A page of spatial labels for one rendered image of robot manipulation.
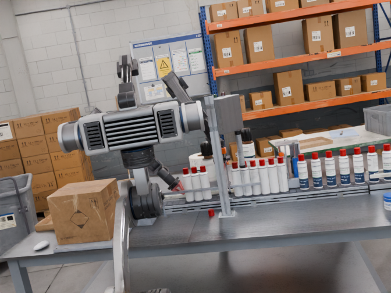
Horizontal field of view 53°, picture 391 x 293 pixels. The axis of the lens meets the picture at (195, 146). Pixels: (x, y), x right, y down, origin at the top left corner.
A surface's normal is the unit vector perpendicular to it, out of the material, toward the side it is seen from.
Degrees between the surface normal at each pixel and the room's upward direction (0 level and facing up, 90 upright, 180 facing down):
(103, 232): 90
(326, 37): 90
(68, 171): 89
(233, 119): 90
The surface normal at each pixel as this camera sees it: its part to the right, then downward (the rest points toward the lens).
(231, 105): 0.71, 0.02
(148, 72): 0.01, 0.20
